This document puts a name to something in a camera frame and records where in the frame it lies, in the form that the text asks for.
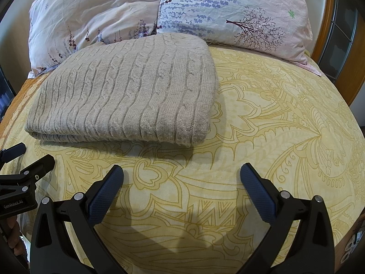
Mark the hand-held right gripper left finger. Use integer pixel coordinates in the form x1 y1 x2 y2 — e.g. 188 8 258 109
30 165 143 274

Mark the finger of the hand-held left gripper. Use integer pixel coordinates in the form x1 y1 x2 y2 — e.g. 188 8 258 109
0 143 27 163
0 154 55 194

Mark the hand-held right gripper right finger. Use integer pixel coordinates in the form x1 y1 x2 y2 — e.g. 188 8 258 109
238 162 335 274

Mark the beige cable-knit sweater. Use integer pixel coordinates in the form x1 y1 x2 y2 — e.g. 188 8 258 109
24 33 219 148

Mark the person's left hand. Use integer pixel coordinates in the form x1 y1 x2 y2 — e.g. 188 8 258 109
5 215 23 257

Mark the dark flat monitor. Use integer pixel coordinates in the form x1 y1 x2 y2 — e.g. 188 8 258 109
0 66 18 115

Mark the yellow patterned bed sheet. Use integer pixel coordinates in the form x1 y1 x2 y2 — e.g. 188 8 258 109
0 46 365 274

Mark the white socket plate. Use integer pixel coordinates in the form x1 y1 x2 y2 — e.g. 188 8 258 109
343 228 363 263

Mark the pink floral pillow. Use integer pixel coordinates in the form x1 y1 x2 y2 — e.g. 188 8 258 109
28 0 169 79

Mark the wooden headboard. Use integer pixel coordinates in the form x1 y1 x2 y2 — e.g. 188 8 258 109
309 0 365 106

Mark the tree print pillow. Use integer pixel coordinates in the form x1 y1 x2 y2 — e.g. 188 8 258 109
156 0 322 76

